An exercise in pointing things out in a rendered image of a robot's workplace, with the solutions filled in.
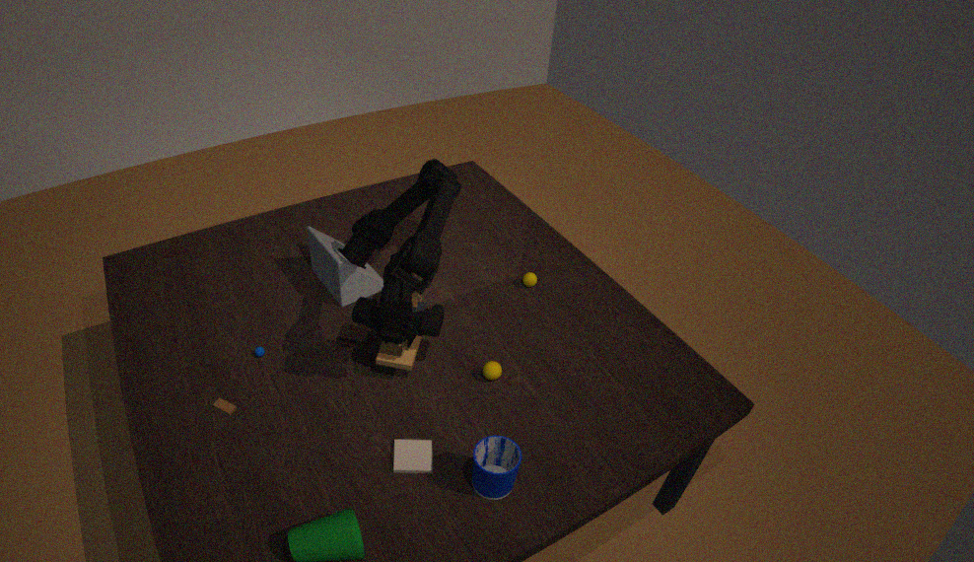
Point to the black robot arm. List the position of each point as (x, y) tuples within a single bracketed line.
[(420, 254)]

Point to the blue cup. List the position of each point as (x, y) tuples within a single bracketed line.
[(496, 461)]

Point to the green plastic cup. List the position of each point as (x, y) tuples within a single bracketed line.
[(334, 537)]

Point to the brown rectangular block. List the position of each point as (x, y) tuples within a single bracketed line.
[(225, 406)]

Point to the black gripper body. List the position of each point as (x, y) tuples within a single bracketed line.
[(428, 322)]

